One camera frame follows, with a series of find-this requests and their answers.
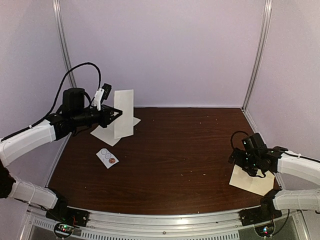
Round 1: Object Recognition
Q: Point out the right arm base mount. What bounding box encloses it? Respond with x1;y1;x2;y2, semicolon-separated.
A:
238;197;282;238

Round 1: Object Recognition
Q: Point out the left black camera cable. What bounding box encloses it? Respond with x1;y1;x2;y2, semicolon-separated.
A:
0;62;104;143

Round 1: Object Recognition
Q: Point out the cream paper envelope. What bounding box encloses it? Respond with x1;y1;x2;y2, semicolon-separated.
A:
229;165;275;196

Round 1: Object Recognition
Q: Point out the white paper sheet back left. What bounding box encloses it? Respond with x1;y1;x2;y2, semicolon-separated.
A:
90;116;141;147

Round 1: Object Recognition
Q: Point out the sticker sheet with wax seal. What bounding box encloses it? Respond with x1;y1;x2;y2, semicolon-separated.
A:
96;148;119;169

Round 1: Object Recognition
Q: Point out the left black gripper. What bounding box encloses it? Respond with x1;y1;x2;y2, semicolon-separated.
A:
72;105;122;129

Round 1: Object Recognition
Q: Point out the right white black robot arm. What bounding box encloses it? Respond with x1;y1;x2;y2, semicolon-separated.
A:
228;130;320;221

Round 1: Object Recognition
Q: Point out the white letter paper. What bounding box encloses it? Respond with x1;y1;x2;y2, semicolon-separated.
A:
114;89;134;139

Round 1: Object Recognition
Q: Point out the black camera cable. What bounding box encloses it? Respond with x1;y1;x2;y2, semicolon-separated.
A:
0;62;104;143
229;130;251;151

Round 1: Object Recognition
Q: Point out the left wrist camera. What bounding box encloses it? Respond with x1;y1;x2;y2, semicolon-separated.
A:
90;83;112;111

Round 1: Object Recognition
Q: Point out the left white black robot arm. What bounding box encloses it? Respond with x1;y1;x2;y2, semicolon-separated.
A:
0;84;123;222

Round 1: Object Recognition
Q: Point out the front aluminium rail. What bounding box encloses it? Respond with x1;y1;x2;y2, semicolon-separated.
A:
23;194;305;240

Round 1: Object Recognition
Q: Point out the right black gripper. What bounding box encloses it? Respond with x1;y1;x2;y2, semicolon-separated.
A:
228;147;260;176

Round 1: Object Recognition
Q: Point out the right black camera cable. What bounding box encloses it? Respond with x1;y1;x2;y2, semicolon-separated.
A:
229;130;251;151

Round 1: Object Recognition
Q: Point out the right aluminium frame post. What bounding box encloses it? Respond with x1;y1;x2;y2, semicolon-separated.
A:
241;0;273;112

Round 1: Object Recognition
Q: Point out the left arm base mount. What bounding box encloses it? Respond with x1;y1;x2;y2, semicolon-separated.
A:
40;206;90;240

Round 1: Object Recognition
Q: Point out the aluminium frame post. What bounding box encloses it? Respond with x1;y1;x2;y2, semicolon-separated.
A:
51;0;77;88
241;0;273;112

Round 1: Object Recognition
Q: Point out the left aluminium frame post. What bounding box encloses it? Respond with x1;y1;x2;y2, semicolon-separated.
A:
51;0;77;88

